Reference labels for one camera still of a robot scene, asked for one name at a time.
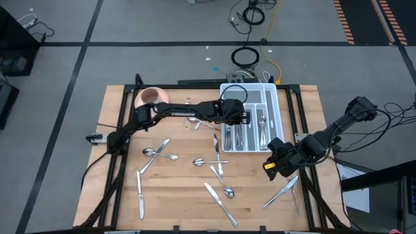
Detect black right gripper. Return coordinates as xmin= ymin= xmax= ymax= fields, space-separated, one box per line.
xmin=262 ymin=137 xmax=296 ymax=182

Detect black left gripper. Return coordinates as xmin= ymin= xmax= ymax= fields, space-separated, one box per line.
xmin=220 ymin=99 xmax=252 ymax=125

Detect silver spoon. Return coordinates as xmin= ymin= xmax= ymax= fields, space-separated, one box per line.
xmin=192 ymin=157 xmax=229 ymax=168
xmin=259 ymin=114 xmax=268 ymax=151
xmin=259 ymin=113 xmax=268 ymax=151
xmin=142 ymin=148 xmax=179 ymax=161
xmin=209 ymin=164 xmax=235 ymax=199

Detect white plastic cutlery tray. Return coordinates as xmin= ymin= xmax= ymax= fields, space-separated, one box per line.
xmin=220 ymin=83 xmax=285 ymax=153

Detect silver table knife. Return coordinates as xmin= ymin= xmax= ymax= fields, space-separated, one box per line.
xmin=213 ymin=133 xmax=225 ymax=177
xmin=183 ymin=97 xmax=191 ymax=128
xmin=262 ymin=175 xmax=299 ymax=209
xmin=225 ymin=125 xmax=233 ymax=151
xmin=203 ymin=183 xmax=240 ymax=228
xmin=136 ymin=170 xmax=146 ymax=221
xmin=139 ymin=138 xmax=171 ymax=175

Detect silver forks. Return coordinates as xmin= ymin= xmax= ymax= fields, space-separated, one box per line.
xmin=187 ymin=116 xmax=223 ymax=132

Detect grey power strip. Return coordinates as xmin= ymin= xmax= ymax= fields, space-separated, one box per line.
xmin=226 ymin=73 xmax=245 ymax=86

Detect white paper sheet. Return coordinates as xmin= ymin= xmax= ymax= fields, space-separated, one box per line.
xmin=336 ymin=162 xmax=371 ymax=214

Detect black desk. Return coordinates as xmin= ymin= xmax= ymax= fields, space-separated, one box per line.
xmin=340 ymin=159 xmax=416 ymax=193

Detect dark monitor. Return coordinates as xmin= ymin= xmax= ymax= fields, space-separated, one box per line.
xmin=406 ymin=177 xmax=416 ymax=215

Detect black floor box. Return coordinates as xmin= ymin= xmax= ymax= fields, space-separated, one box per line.
xmin=0 ymin=81 xmax=20 ymax=131

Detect black cabinet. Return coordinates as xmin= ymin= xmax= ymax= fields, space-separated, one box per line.
xmin=0 ymin=6 xmax=42 ymax=77

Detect yellow floor cable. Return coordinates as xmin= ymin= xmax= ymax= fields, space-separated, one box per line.
xmin=259 ymin=0 xmax=283 ymax=85

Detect large coiled black cable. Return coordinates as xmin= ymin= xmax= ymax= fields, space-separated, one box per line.
xmin=231 ymin=45 xmax=261 ymax=69

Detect small coiled black cable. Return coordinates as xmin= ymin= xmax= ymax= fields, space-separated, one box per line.
xmin=242 ymin=5 xmax=266 ymax=26

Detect white cable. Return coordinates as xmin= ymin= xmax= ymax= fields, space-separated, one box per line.
xmin=16 ymin=13 xmax=38 ymax=29

